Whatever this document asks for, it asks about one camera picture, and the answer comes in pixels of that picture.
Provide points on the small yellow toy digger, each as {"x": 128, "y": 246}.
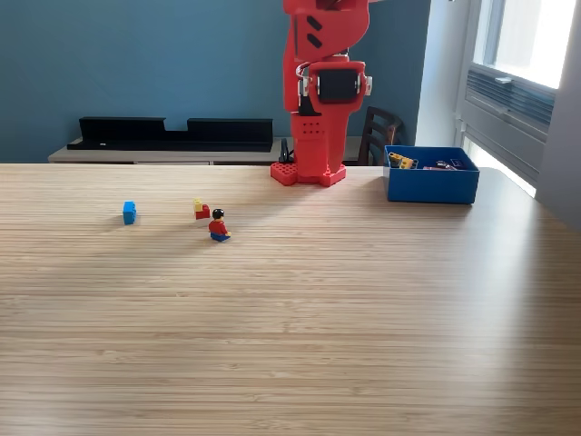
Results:
{"x": 401, "y": 161}

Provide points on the dark red toy car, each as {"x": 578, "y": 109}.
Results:
{"x": 442, "y": 165}

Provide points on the small blue lego brick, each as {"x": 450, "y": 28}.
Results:
{"x": 129, "y": 213}

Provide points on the blue plastic bin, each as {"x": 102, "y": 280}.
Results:
{"x": 431, "y": 186}

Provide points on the dark wooden chair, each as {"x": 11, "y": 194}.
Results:
{"x": 377, "y": 136}

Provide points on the black table clamp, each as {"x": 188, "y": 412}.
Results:
{"x": 285, "y": 154}

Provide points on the grey vent unit under window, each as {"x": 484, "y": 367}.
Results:
{"x": 508, "y": 118}

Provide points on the toy figure red shirt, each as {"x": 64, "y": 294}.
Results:
{"x": 219, "y": 227}

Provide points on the yellow red white brick stack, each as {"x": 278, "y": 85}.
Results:
{"x": 202, "y": 212}

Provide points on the bright window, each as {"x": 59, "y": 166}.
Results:
{"x": 535, "y": 36}

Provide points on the pale wooden sideboard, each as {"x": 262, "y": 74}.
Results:
{"x": 136, "y": 156}

